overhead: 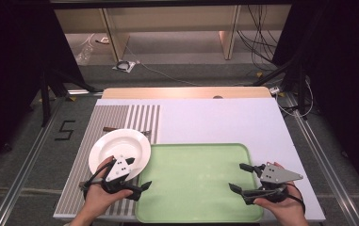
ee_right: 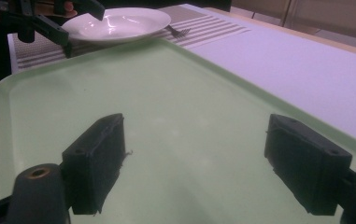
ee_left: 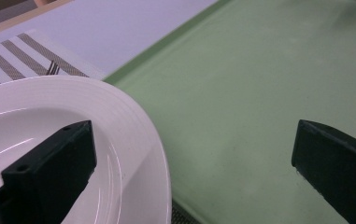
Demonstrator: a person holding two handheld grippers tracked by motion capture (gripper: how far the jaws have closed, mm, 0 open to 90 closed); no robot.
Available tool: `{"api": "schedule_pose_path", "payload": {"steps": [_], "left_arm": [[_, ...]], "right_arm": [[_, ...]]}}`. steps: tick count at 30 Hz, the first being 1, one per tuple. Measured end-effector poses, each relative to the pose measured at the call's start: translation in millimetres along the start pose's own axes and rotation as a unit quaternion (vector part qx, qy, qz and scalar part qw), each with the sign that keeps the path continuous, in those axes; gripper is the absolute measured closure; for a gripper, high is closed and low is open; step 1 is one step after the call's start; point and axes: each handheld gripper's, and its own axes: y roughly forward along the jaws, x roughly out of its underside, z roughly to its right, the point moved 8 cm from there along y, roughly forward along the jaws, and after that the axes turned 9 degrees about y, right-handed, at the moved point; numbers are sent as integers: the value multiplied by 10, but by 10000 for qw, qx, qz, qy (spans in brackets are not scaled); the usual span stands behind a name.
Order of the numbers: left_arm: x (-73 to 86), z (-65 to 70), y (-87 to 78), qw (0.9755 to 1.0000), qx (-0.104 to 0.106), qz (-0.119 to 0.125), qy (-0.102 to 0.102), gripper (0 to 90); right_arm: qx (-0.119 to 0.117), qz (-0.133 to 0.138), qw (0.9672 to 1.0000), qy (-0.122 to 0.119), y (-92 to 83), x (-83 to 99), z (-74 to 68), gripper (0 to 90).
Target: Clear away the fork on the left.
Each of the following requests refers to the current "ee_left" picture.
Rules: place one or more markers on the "white ceramic plate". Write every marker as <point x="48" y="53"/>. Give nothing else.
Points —
<point x="125" y="124"/>

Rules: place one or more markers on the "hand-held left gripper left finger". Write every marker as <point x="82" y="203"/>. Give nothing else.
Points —
<point x="48" y="174"/>

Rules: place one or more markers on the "green plastic tray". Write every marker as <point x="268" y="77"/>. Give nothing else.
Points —
<point x="244" y="93"/>

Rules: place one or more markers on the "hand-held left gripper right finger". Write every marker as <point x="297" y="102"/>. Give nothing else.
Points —
<point x="337" y="161"/>

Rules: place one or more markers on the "striped woven placemat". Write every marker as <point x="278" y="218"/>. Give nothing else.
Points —
<point x="17" y="59"/>

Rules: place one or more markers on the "metal fork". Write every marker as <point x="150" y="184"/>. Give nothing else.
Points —
<point x="53" y="68"/>

